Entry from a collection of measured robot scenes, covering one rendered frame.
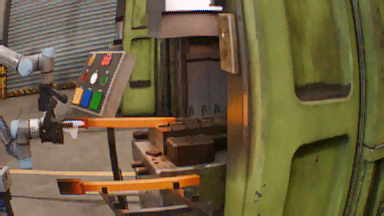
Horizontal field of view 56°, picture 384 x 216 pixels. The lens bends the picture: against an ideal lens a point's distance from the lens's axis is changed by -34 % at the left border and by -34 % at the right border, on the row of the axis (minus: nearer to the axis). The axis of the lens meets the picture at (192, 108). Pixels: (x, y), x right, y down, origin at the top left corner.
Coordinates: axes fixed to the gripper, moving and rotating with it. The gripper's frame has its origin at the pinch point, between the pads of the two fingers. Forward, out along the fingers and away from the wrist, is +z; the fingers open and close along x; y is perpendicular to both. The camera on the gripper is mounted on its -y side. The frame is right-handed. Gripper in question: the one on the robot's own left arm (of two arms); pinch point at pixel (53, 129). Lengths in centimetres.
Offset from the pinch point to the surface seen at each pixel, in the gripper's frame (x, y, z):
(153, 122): 19, -47, -7
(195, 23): 22, -60, -38
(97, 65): -34.3, -18.2, -20.9
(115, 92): -19.2, -29.5, -10.6
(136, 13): -461, 5, -45
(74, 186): 64, -24, 1
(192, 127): 21, -59, -6
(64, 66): -732, 192, 44
